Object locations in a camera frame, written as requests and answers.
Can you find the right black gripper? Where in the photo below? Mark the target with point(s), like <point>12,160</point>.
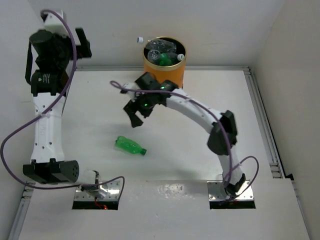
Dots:
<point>131,109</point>

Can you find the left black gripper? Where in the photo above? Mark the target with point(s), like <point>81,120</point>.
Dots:
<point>83,52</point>

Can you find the clear bottle blue cap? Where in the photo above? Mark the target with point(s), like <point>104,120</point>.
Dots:
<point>154,56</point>

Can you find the small green bottle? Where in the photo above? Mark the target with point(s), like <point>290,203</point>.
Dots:
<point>164,60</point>

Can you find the clear bottle white cap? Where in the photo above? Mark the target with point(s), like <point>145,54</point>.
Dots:
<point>161,45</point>

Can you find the clear bottle green label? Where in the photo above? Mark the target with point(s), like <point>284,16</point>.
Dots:
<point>175,58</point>

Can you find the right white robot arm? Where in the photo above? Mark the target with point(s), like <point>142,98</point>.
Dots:
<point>146,92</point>

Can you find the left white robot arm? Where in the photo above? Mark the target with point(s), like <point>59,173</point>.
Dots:
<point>48,68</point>

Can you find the orange cylindrical bin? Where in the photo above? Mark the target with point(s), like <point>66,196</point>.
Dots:
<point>174,73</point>

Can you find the green lying bottle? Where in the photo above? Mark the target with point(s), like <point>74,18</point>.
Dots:
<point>129,146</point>

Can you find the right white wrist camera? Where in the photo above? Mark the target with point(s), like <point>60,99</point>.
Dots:
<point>130,86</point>

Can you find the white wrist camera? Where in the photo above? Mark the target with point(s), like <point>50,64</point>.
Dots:
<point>130,86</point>
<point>53,24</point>

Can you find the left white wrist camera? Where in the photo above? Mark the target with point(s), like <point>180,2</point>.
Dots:
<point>53,24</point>

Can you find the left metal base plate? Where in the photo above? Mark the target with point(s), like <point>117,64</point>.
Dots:
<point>106,192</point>

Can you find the metal base plate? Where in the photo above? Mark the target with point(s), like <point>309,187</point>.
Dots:
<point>217,193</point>
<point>106,192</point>

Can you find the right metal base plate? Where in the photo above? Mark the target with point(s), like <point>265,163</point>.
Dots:
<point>217,193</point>

